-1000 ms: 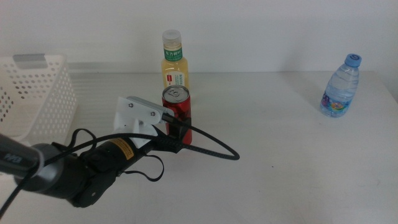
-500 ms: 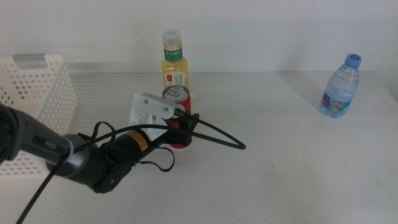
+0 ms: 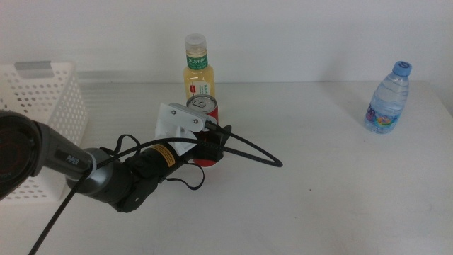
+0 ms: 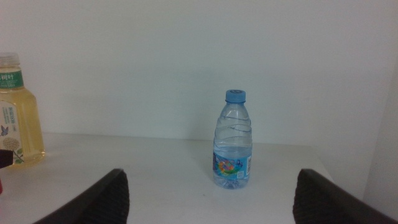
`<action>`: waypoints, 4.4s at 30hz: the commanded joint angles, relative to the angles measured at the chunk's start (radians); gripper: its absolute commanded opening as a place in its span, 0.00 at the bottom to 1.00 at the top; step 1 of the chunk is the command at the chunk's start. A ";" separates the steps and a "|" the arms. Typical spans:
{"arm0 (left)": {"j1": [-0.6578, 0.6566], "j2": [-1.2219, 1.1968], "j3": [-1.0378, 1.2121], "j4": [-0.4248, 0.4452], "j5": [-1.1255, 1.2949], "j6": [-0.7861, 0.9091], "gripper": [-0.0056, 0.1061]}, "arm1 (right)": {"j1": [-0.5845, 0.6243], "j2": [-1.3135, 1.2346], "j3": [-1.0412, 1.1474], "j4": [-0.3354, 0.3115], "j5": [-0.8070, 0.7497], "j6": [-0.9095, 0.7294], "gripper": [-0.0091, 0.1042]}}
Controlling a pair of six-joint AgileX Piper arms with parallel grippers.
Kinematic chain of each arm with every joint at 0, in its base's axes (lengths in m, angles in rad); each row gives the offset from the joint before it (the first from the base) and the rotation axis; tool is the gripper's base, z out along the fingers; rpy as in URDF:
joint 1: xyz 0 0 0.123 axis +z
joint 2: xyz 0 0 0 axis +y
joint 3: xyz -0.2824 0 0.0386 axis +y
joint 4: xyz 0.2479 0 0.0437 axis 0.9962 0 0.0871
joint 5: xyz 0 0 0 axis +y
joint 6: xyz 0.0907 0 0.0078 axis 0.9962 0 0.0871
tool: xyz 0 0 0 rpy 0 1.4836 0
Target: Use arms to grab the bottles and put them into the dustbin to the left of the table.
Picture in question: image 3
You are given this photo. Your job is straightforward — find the clear water bottle blue cap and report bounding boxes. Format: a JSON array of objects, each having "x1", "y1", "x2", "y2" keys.
[{"x1": 364, "y1": 60, "x2": 413, "y2": 135}]

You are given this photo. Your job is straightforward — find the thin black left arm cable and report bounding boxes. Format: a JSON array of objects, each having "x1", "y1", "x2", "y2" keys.
[{"x1": 100, "y1": 133, "x2": 206, "y2": 191}]

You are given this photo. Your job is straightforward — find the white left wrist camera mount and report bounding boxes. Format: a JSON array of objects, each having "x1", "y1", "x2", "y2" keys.
[{"x1": 154, "y1": 102, "x2": 209, "y2": 157}]

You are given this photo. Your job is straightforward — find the red soda can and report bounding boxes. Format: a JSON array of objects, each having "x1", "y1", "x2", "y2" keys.
[{"x1": 186, "y1": 94, "x2": 219, "y2": 169}]

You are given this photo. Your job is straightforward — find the thick braided black cable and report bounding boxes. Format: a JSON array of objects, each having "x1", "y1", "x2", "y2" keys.
[{"x1": 27, "y1": 120, "x2": 284, "y2": 255}]

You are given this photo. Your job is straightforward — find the white perforated plastic basket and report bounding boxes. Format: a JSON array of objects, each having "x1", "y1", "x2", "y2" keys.
[{"x1": 0, "y1": 61, "x2": 89, "y2": 203}]

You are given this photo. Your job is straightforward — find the yellow tea bottle green label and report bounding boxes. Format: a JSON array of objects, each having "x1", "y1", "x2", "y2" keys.
[{"x1": 183, "y1": 33, "x2": 216, "y2": 102}]

